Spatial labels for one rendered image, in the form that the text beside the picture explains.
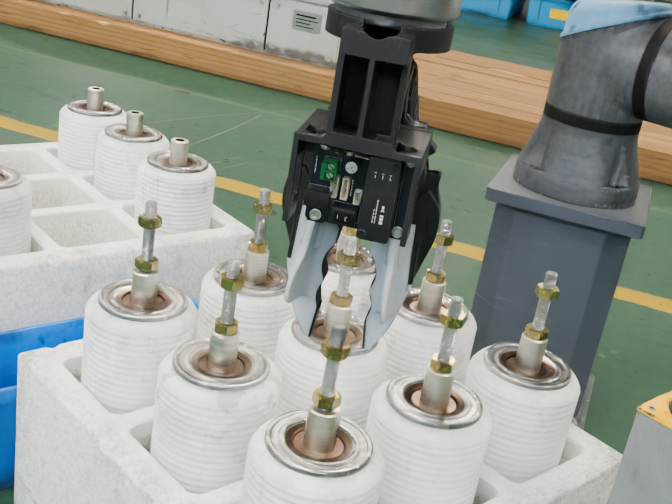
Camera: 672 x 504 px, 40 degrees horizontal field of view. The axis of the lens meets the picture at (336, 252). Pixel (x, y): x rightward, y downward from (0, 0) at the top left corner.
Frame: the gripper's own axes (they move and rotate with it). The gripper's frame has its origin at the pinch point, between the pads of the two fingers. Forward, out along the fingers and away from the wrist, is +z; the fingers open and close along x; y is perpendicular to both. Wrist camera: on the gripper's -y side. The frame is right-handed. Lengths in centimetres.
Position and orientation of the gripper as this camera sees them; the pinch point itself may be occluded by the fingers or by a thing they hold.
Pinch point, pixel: (342, 318)
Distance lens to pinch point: 61.1
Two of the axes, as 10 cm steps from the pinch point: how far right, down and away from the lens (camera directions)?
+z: -1.5, 9.1, 3.8
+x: 9.7, 2.1, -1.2
